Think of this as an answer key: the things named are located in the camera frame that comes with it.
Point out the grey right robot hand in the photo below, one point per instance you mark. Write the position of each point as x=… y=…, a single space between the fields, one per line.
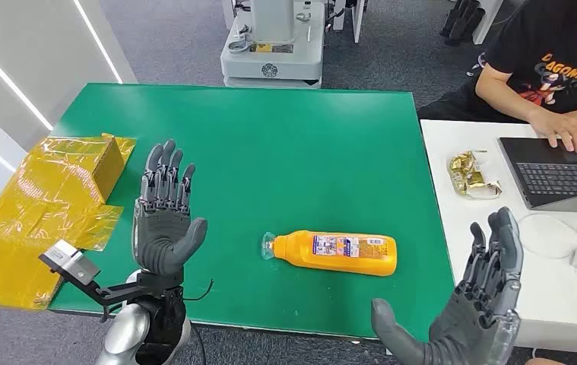
x=474 y=322

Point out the person's right hand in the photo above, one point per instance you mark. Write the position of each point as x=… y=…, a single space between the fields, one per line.
x=562 y=128

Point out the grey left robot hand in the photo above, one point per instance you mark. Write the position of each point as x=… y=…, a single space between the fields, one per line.
x=159 y=237

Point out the orange plastic bottle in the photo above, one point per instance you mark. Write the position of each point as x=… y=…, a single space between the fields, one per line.
x=338 y=252

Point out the person's right forearm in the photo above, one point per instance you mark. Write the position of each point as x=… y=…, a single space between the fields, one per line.
x=504 y=93

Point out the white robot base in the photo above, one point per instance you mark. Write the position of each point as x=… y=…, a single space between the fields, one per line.
x=273 y=55

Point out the dark grey laptop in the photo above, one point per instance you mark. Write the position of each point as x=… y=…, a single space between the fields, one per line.
x=560 y=176

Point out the person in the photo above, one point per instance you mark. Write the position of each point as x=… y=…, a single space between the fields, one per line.
x=545 y=45

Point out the crumpled gold foil wrapper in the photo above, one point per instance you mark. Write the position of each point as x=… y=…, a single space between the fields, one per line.
x=469 y=176

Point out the yellow taped cardboard box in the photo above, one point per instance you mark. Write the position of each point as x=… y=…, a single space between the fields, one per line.
x=31 y=221

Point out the white desk with leg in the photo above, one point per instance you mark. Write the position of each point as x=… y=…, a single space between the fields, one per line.
x=487 y=20

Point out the white furniture legs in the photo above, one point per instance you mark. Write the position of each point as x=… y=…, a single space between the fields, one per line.
x=357 y=20

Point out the black left camera bracket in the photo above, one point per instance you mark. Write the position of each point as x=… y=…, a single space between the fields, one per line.
x=117 y=292

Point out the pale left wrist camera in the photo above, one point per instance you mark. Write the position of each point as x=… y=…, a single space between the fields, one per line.
x=71 y=262

